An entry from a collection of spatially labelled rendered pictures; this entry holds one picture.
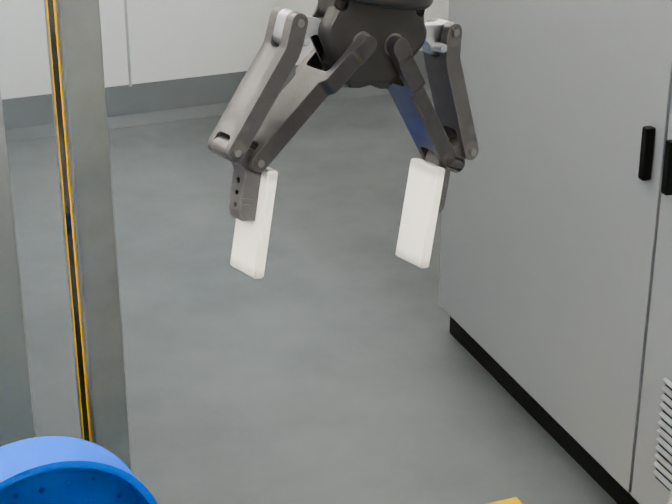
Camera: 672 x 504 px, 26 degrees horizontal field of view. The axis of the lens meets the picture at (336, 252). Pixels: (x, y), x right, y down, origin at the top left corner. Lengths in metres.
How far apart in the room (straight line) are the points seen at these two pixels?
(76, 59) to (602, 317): 1.78
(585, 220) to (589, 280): 0.15
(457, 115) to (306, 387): 3.18
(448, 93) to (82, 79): 1.17
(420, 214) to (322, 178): 4.57
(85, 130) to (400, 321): 2.50
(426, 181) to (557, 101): 2.57
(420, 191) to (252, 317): 3.54
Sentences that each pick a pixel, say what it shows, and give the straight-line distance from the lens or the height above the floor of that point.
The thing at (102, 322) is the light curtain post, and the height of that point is 1.05.
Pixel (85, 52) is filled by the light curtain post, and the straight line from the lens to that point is 2.08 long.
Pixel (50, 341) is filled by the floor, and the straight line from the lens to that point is 4.45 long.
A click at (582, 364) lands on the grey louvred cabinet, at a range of 3.63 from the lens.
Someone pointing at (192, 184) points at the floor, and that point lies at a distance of 5.53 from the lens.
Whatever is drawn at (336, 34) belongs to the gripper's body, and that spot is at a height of 1.82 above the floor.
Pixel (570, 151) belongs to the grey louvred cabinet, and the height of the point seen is 0.83.
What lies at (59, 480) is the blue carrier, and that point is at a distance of 1.64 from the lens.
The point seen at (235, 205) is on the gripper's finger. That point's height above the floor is 1.72.
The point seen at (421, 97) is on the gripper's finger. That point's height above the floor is 1.76.
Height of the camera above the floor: 2.07
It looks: 25 degrees down
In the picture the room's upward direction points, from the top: straight up
